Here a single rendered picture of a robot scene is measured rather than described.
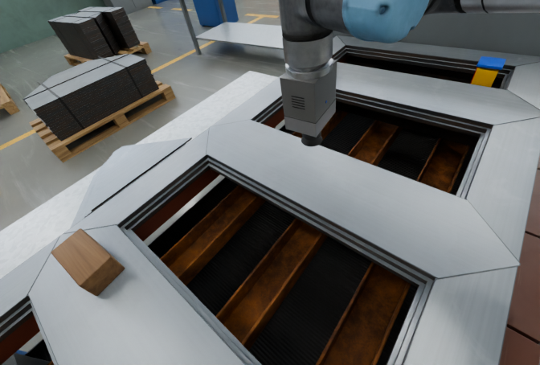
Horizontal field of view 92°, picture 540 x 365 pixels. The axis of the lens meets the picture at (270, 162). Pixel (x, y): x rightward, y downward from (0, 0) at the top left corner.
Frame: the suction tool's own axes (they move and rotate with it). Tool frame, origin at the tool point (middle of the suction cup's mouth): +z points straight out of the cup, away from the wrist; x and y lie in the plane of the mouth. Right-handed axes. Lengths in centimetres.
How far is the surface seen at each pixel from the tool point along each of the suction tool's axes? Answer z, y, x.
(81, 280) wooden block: 4.9, 42.6, -21.0
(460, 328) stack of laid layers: 9.8, 17.3, 30.9
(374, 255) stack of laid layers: 12.1, 11.6, 17.7
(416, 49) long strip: 10, -72, 6
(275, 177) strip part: 9.9, 5.0, -7.3
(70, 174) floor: 96, 17, -215
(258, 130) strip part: 10.0, -8.2, -21.5
